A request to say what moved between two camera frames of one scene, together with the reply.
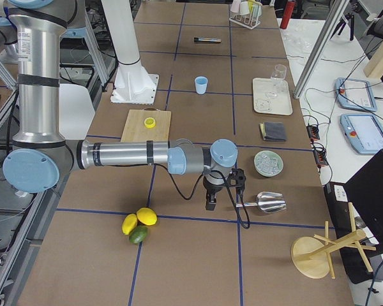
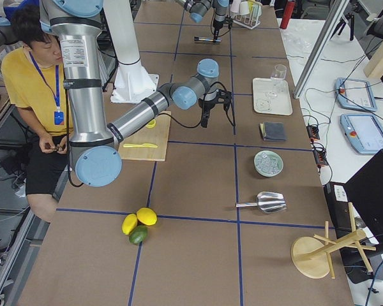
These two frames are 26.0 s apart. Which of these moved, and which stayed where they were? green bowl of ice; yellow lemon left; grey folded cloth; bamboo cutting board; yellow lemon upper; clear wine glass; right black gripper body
Moved: right black gripper body
Stayed: clear wine glass; bamboo cutting board; yellow lemon upper; yellow lemon left; grey folded cloth; green bowl of ice
